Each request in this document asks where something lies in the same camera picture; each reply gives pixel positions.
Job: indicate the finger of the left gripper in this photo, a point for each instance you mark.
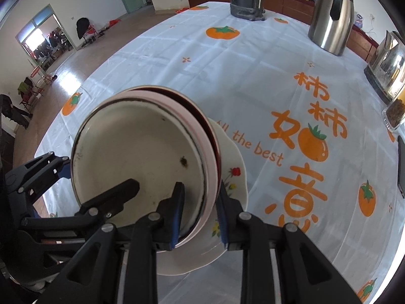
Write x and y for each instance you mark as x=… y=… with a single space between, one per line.
x=37 y=176
x=93 y=212

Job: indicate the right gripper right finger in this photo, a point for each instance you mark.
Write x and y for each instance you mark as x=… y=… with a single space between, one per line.
x=242 y=231

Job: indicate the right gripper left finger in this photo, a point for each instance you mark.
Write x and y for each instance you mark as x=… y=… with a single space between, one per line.
x=156 y=231

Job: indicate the white enamel bowl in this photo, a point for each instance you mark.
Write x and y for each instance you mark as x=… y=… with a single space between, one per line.
x=136 y=138

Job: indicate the pink plastic bowl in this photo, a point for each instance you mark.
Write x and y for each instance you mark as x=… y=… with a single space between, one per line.
x=203 y=146

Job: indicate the stainless steel bowl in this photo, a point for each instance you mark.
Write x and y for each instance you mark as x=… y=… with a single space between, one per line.
x=198 y=115

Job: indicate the persimmon print tablecloth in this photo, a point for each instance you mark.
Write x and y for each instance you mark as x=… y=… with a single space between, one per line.
x=308 y=125

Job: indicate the black chair with clothes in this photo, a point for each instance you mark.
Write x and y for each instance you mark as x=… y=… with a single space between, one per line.
x=86 y=31

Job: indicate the black smartphone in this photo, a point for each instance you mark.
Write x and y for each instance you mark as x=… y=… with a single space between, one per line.
x=401 y=166

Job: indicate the glass tea bottle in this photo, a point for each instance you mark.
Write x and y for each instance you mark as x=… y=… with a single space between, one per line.
x=393 y=114

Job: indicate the steel electric kettle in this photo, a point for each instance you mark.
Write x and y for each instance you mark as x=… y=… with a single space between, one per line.
x=385 y=70

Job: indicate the dark wood sideboard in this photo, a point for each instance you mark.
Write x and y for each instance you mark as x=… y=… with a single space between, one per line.
x=302 y=10

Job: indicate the steel carafe black handle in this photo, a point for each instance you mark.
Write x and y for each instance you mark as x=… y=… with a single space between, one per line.
x=331 y=24

